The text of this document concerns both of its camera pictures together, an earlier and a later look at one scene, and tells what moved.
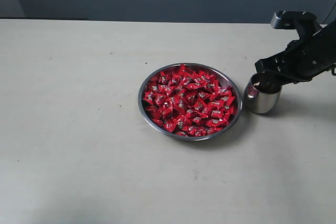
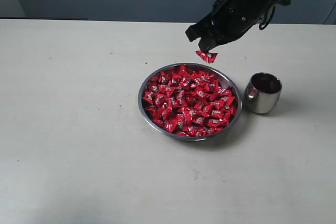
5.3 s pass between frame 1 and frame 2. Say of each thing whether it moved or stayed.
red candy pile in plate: stayed
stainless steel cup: stayed
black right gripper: moved
